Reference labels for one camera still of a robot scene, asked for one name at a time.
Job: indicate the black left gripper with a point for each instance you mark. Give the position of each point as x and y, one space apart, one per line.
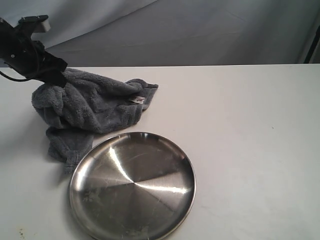
19 52

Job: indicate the grey fleece cloth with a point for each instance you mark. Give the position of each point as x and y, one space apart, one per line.
88 105

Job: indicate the grey backdrop cloth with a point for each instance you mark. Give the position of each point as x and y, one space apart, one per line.
126 33

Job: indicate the round stainless steel plate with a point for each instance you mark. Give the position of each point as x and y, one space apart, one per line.
132 186

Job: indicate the black backdrop stand pole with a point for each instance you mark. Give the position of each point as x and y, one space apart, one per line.
312 48

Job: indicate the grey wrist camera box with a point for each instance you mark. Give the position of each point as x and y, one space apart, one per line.
42 27

